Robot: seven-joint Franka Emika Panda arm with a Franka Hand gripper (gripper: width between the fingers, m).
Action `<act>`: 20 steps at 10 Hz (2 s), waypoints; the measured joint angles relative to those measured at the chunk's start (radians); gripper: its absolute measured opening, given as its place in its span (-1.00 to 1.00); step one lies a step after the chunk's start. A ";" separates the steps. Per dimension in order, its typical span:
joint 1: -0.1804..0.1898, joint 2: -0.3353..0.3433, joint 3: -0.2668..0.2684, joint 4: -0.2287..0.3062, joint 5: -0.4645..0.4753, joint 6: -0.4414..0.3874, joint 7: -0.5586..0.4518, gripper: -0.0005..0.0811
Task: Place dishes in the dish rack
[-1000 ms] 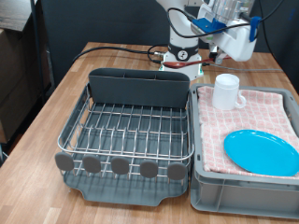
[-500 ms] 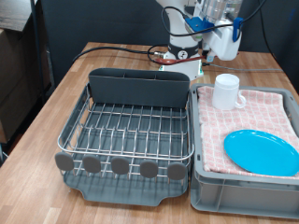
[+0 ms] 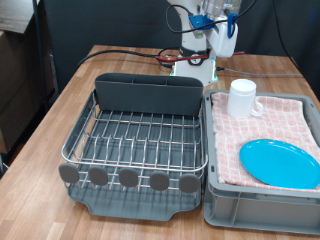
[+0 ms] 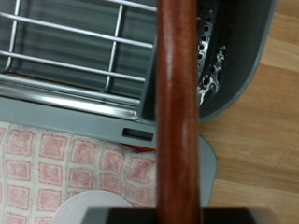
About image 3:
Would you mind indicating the wooden shelf board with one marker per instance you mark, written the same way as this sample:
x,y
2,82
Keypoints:
x,y
13,13

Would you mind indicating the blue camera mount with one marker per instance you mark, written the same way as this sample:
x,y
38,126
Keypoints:
x,y
200,20

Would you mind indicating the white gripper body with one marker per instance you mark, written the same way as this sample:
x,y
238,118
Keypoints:
x,y
225,41

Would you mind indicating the brown cardboard box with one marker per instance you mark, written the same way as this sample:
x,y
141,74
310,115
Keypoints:
x,y
16,83

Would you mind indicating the blue plastic plate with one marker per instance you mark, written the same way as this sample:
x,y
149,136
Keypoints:
x,y
280,165

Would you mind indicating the white plastic mug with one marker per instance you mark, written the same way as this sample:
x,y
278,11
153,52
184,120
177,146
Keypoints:
x,y
240,100

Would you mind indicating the black metal pole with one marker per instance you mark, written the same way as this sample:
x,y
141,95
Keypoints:
x,y
39,50

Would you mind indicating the grey plastic drain tray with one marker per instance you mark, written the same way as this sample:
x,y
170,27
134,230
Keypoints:
x,y
133,208

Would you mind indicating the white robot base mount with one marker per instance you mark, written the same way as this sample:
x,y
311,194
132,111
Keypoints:
x,y
200,71

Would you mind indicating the pink checkered towel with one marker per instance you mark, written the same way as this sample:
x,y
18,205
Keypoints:
x,y
233,140

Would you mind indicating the grey plastic crate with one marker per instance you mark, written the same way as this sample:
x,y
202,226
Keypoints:
x,y
266,213

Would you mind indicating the dark grey cutlery holder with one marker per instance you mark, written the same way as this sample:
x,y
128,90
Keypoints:
x,y
150,96

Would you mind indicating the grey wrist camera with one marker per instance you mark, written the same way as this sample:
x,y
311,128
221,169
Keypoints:
x,y
200,33

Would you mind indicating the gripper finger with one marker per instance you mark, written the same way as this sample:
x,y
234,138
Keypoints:
x,y
214,57
209,57

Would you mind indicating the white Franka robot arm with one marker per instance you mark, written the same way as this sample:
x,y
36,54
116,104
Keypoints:
x,y
191,43

